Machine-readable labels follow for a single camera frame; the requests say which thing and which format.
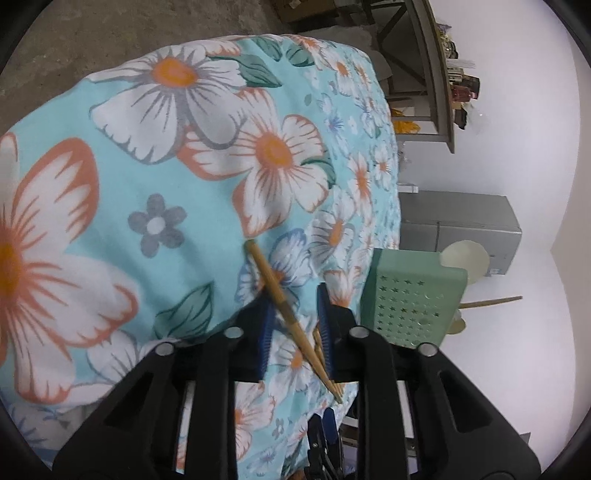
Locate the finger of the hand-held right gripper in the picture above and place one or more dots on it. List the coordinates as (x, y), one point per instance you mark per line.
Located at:
(330, 424)
(316, 445)

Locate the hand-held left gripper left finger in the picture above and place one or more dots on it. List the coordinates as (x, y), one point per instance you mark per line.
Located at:
(265, 337)

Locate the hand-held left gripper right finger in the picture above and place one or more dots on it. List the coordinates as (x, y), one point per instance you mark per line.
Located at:
(324, 323)

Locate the bamboo chopstick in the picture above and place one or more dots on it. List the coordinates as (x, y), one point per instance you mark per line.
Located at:
(317, 341)
(281, 300)
(498, 301)

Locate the green star-holed utensil holder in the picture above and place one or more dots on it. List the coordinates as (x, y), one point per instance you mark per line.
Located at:
(406, 295)

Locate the white round rice spoon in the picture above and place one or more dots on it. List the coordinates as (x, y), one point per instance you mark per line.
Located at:
(466, 258)

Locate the silver refrigerator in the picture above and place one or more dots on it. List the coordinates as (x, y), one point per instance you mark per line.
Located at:
(461, 217)

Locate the floral blue blanket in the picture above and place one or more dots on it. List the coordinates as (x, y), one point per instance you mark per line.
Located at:
(138, 207)

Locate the yellow plastic bag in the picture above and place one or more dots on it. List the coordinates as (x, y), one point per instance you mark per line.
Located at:
(404, 124)

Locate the red bottle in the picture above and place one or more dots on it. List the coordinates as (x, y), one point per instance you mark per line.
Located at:
(466, 90)

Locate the white-legged wooden table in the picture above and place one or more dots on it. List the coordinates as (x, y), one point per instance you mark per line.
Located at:
(436, 69)

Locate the white sack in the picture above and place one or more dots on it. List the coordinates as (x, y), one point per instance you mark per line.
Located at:
(355, 41)

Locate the cardboard box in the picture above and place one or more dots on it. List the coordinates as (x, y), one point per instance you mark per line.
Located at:
(295, 9)

